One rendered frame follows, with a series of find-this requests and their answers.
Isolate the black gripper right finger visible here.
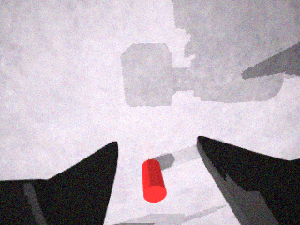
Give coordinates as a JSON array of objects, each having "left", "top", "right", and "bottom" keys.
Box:
[{"left": 197, "top": 136, "right": 300, "bottom": 225}]

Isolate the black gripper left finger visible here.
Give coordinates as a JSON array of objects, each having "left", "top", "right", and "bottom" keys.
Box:
[{"left": 0, "top": 142, "right": 118, "bottom": 225}]

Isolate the red marker cap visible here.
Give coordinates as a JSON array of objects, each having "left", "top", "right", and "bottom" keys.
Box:
[{"left": 142, "top": 159, "right": 167, "bottom": 203}]

